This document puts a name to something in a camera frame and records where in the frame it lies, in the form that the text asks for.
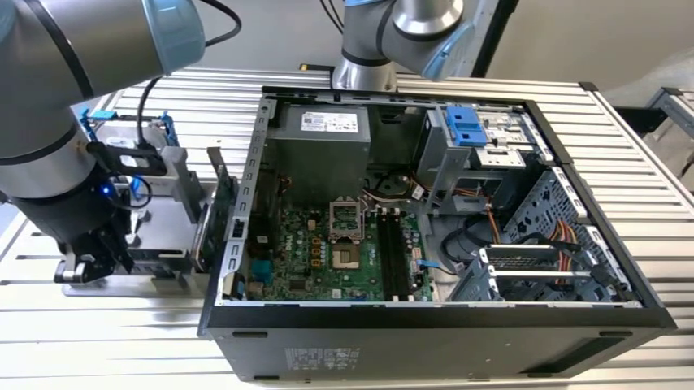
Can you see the black PC case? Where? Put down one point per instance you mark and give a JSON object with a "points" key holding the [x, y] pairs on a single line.
{"points": [[379, 349]]}

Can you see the blue drive bay latch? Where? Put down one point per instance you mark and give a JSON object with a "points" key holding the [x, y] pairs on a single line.
{"points": [[463, 126]]}

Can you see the CPU socket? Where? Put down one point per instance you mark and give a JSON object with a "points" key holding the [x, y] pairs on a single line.
{"points": [[347, 258]]}

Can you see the black RAM slot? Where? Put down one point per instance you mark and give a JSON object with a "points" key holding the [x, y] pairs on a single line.
{"points": [[403, 256], [388, 256]]}

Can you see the silver disk bay cage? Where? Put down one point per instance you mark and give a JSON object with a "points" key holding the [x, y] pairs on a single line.
{"points": [[520, 258]]}

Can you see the silver optical drive bay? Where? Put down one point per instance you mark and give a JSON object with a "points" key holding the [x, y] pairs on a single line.
{"points": [[495, 160]]}

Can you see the socket locking lever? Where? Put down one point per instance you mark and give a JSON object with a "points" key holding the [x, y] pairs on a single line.
{"points": [[361, 227]]}

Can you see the hard disk in blue carrier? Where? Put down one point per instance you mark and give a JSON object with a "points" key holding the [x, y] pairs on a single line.
{"points": [[101, 115]]}

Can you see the grey parts rack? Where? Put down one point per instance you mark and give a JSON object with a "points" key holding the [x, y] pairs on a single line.
{"points": [[168, 227]]}

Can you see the green motherboard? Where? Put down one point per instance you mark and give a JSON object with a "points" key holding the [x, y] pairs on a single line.
{"points": [[352, 284]]}

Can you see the grey metal frame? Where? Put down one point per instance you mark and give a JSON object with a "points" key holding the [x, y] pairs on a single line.
{"points": [[671, 122]]}

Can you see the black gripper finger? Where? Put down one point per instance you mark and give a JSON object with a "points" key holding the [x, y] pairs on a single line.
{"points": [[120, 248], [94, 260]]}

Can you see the green graphics card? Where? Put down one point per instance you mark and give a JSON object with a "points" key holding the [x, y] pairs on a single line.
{"points": [[218, 203]]}

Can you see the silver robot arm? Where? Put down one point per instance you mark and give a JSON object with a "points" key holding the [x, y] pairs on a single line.
{"points": [[81, 48]]}

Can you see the black slanted frame post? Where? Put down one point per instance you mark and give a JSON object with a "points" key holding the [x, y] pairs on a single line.
{"points": [[495, 36]]}

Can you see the grey power supply unit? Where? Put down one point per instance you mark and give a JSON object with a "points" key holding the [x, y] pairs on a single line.
{"points": [[319, 170]]}

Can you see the yellow black plug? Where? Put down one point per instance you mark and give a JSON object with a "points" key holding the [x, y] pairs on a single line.
{"points": [[305, 67]]}

